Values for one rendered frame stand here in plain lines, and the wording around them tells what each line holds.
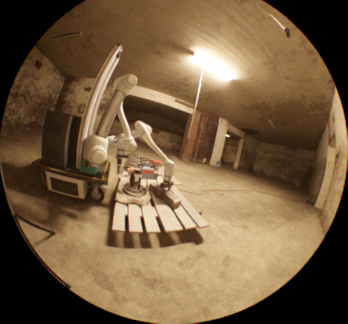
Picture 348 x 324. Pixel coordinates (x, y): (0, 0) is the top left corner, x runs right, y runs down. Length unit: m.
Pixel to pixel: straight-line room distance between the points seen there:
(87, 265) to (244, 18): 3.12
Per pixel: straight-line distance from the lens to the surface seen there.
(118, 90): 0.90
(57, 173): 1.18
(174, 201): 1.10
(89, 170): 1.04
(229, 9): 2.25
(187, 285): 0.85
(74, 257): 0.90
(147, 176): 1.67
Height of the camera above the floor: 0.78
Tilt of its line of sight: 4 degrees down
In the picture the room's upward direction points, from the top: 14 degrees clockwise
